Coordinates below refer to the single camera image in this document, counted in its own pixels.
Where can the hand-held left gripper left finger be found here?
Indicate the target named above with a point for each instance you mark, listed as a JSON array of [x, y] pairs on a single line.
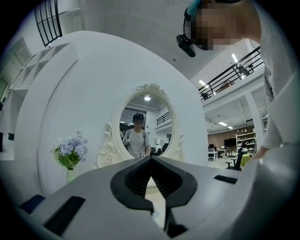
[[93, 199]]

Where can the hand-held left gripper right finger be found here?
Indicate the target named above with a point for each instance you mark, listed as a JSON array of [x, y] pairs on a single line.
[[211, 204]]

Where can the person's right forearm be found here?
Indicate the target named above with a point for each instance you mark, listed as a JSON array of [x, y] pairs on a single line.
[[260, 152]]

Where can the pale green vase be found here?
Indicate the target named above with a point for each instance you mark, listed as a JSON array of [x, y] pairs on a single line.
[[71, 175]]

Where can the black office chair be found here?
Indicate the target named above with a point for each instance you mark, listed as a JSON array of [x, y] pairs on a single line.
[[237, 159]]

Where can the pale blue flower bouquet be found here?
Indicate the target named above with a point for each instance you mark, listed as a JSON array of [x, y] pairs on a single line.
[[70, 150]]

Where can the lime green table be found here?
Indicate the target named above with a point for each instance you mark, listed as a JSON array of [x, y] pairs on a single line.
[[246, 159]]

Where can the cream oval mirror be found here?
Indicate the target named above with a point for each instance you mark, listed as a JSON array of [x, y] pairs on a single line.
[[114, 140]]

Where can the wooden display shelf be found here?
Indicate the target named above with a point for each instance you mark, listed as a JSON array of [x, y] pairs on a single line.
[[246, 140]]

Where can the black mezzanine railing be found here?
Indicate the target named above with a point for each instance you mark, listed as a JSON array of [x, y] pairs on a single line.
[[232, 72]]

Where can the white shelf unit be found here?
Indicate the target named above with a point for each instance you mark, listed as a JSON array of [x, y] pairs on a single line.
[[28, 70]]

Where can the person's grey shirt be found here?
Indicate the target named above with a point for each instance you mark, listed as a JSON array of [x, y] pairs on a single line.
[[279, 70]]

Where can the person's head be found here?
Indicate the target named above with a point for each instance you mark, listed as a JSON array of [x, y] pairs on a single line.
[[225, 23]]

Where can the black window grille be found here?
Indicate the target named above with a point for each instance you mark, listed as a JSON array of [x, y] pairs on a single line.
[[48, 21]]

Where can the black head-worn camera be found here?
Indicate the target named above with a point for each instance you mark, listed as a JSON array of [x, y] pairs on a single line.
[[186, 45]]

